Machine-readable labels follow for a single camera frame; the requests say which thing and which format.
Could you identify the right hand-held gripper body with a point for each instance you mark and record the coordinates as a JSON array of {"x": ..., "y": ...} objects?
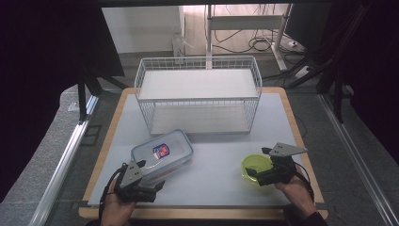
[{"x": 282, "y": 166}]

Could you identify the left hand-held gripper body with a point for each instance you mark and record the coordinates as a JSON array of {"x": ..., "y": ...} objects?
[{"x": 131, "y": 175}]

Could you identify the green plastic bowl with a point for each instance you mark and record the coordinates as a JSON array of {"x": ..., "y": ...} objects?
[{"x": 255, "y": 161}]

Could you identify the clear plastic food container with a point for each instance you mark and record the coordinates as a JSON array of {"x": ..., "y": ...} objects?
[{"x": 177, "y": 146}]

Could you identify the person's right hand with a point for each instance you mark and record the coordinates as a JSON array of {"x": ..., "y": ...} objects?
[{"x": 296, "y": 194}]

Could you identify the person's left hand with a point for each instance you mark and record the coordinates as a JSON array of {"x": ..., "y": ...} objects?
[{"x": 116, "y": 208}]

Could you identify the black metal stand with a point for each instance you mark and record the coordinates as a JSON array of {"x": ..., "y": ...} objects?
[
  {"x": 82, "y": 100},
  {"x": 338, "y": 100}
]

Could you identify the white power strip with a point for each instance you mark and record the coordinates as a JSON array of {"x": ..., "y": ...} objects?
[{"x": 302, "y": 72}]

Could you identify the small white adapter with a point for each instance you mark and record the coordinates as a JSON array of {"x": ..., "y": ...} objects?
[{"x": 292, "y": 43}]

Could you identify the clear plastic bottle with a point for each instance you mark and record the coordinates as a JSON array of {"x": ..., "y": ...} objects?
[{"x": 179, "y": 44}]

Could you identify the black curtain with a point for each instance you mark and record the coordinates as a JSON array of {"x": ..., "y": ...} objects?
[
  {"x": 376, "y": 62},
  {"x": 37, "y": 78}
]

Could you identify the aluminium rail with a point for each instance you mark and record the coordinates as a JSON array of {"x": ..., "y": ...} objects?
[
  {"x": 62, "y": 163},
  {"x": 354, "y": 144}
]

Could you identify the white desk frame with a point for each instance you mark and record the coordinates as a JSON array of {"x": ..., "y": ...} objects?
[{"x": 244, "y": 22}]

